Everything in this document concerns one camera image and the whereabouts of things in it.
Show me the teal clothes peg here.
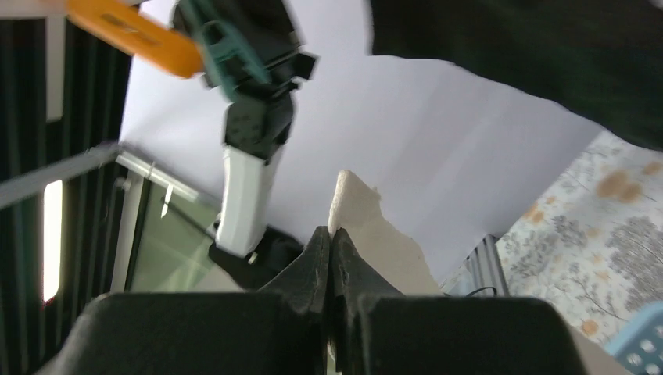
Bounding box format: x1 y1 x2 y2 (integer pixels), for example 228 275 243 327
179 0 271 102

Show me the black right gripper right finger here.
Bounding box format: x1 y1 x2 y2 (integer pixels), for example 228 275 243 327
331 230 586 374

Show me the blue plastic sock basket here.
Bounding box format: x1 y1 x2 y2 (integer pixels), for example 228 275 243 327
604 301 662 375

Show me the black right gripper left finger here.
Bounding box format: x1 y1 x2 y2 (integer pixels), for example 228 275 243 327
44 227 331 374

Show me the floral table mat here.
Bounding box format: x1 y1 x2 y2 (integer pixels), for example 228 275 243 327
496 132 662 345

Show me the white sock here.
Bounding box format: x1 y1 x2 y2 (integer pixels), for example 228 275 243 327
328 170 442 295

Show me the black hanging sock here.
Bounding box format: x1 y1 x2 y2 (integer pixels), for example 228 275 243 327
369 1 662 151

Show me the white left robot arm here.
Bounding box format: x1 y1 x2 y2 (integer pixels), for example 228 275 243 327
172 1 318 290

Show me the orange clothes peg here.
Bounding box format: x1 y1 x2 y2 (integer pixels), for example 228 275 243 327
65 0 203 79

